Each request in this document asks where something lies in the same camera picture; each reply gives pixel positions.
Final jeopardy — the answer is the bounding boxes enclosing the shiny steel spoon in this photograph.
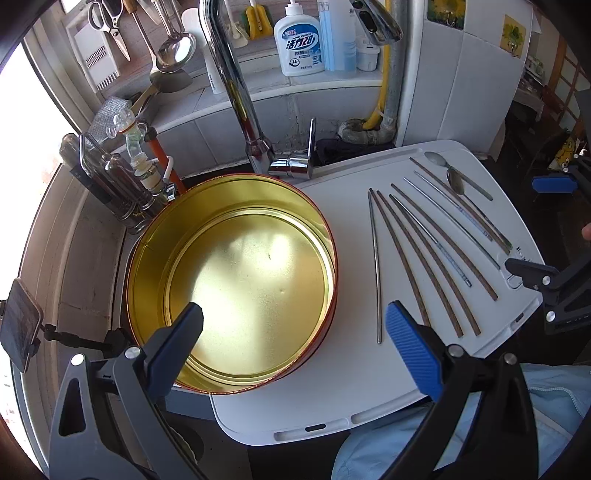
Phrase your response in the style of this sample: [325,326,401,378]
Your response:
[447,170,512,254]

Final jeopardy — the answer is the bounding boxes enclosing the wooden chopstick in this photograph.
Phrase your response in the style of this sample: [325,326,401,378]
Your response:
[391,183,499,302]
[376,190,464,338]
[368,187,432,329]
[387,194,482,338]
[410,157,512,254]

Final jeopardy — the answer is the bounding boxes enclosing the grey matte spoon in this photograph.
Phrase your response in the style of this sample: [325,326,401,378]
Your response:
[425,151,493,201]

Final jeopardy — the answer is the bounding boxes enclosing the chrome kitchen faucet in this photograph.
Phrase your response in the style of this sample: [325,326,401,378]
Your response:
[198,1,377,179]

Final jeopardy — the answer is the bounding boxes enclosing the kitchen scissors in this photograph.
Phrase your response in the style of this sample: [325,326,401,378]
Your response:
[86,0,131,61]

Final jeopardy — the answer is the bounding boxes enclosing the person right hand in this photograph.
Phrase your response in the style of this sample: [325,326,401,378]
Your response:
[581,223,591,241]

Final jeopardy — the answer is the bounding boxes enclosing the light blue clothing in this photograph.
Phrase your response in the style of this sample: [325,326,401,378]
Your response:
[330,362,591,480]

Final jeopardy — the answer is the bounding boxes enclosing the white cutting board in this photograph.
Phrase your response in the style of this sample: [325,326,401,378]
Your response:
[211,140,542,446]

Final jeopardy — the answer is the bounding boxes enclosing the white small cup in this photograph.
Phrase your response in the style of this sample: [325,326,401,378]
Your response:
[356,37,380,72]

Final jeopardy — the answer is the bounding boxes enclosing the red gold round tin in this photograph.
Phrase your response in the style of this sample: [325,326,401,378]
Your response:
[125,174,339,395]

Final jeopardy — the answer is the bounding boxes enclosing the steel water filter tap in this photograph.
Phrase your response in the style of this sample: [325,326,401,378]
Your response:
[59,133,165,234]

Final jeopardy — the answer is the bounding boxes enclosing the blue clear bottle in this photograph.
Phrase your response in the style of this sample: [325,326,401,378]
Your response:
[317,0,356,77]

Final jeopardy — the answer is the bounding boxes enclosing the white dish soap bottle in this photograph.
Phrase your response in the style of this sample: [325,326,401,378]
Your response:
[273,0,325,77]

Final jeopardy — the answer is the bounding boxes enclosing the yellow green sponge brush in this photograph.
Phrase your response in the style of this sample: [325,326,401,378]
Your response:
[242,0,273,40]

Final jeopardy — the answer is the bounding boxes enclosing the white grater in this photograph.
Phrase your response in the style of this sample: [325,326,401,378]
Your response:
[65,5,120,93]

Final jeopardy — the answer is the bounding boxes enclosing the white rice paddle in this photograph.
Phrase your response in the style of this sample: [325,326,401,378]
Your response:
[181,8,225,95]

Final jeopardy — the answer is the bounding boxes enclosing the smartphone on mount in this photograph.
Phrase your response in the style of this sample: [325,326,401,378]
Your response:
[1,278,43,373]

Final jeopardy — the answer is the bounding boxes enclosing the sunflower wall hook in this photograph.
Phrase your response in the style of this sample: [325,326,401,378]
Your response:
[500,15,527,58]

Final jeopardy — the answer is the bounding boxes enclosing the yellow gas hose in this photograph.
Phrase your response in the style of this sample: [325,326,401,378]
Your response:
[361,0,394,131]

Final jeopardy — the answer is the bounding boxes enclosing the orange hose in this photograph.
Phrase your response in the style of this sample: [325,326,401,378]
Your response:
[147,128,188,195]

